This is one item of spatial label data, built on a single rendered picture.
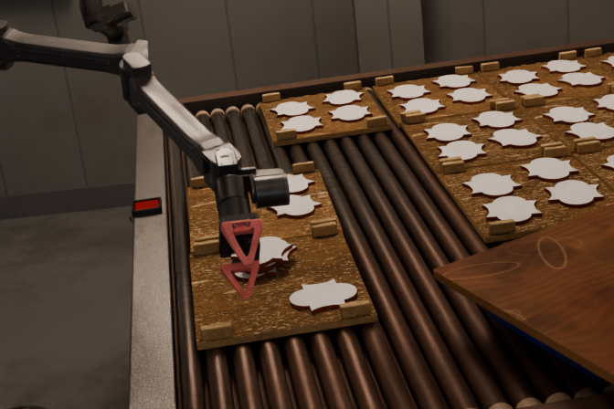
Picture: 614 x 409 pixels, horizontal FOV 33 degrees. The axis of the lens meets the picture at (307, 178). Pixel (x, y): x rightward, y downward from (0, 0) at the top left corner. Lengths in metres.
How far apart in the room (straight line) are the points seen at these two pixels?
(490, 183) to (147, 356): 0.98
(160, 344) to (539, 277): 0.73
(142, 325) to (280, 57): 2.99
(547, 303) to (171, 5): 3.41
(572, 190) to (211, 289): 0.88
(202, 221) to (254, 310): 0.50
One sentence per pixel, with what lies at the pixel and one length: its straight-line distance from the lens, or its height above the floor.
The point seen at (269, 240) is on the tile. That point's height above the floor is 0.98.
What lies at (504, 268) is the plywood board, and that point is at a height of 1.04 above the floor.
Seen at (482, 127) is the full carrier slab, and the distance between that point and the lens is 2.97.
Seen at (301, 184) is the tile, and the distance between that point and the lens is 2.64.
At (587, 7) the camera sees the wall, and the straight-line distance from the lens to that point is 5.15.
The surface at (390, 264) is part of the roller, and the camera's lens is 2.25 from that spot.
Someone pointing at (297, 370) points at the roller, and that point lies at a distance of 1.91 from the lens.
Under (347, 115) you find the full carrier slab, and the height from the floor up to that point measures 0.95.
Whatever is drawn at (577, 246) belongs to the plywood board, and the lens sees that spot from 2.02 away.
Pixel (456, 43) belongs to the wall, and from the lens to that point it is 5.05.
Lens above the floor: 1.92
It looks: 21 degrees down
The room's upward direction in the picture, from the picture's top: 6 degrees counter-clockwise
